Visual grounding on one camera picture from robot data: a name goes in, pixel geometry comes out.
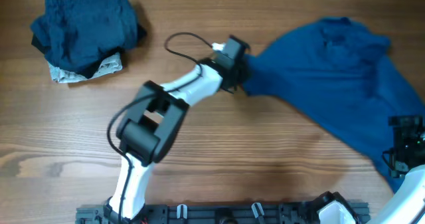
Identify blue polo shirt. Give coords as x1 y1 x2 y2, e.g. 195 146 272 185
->
243 17 424 191

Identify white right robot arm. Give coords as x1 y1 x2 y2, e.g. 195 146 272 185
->
307 115 424 224

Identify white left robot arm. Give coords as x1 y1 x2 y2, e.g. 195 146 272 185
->
104 52 248 223

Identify grey white folded garment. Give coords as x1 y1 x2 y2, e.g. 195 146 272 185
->
48 53 123 84

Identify dark blue folded garment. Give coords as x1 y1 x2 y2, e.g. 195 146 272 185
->
31 0 139 78

